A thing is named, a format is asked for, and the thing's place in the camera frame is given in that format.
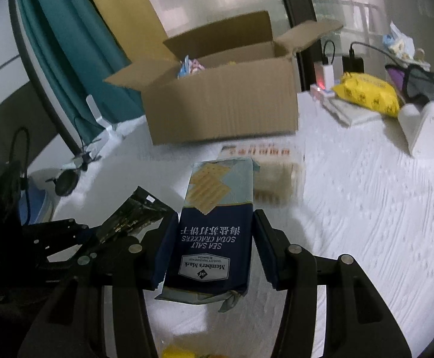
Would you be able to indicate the pink blue snack packet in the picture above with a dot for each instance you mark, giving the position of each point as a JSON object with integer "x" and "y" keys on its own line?
{"x": 189, "y": 68}

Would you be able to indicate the white blue plastic bag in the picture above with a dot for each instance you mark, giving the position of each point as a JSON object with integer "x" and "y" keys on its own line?
{"x": 399, "y": 43}

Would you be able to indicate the large yellow snack packet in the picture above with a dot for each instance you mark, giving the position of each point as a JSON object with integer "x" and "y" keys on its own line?
{"x": 366, "y": 93}

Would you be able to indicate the blue round object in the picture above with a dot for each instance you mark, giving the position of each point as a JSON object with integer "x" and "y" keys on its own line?
{"x": 39, "y": 201}

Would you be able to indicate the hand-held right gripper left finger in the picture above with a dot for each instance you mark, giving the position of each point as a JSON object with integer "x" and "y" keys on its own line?
{"x": 168, "y": 246}

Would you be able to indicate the grey bag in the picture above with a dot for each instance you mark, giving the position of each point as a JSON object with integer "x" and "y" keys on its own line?
{"x": 425, "y": 82}

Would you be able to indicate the black snack packet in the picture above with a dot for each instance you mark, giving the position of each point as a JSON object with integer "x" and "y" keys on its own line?
{"x": 135, "y": 216}

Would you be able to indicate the white plastic device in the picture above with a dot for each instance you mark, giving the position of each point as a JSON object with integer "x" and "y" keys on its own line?
{"x": 433, "y": 126}

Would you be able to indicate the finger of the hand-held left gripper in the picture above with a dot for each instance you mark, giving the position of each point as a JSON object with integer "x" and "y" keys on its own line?
{"x": 66, "y": 255}
{"x": 60, "y": 231}

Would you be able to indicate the white book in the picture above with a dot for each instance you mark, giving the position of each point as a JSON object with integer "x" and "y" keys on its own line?
{"x": 351, "y": 116}

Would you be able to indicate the teal curtain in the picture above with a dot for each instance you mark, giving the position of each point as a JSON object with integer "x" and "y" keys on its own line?
{"x": 71, "y": 44}

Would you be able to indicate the brown cardboard box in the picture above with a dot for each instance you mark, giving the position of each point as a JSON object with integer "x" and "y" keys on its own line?
{"x": 220, "y": 108}

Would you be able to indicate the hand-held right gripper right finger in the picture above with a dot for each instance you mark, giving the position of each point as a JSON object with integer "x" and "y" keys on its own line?
{"x": 265, "y": 248}

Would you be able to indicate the white charger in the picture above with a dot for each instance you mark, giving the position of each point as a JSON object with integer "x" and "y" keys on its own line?
{"x": 328, "y": 76}

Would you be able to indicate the blue cracker packet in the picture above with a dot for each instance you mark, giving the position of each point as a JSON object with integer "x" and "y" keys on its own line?
{"x": 213, "y": 201}

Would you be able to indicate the dark window frame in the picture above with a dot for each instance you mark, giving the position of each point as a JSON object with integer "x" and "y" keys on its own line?
{"x": 295, "y": 7}

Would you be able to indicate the yellow curtain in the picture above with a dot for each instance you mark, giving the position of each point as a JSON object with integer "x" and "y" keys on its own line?
{"x": 127, "y": 7}

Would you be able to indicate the clear biscuit pack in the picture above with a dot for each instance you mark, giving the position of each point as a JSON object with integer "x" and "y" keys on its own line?
{"x": 278, "y": 179}

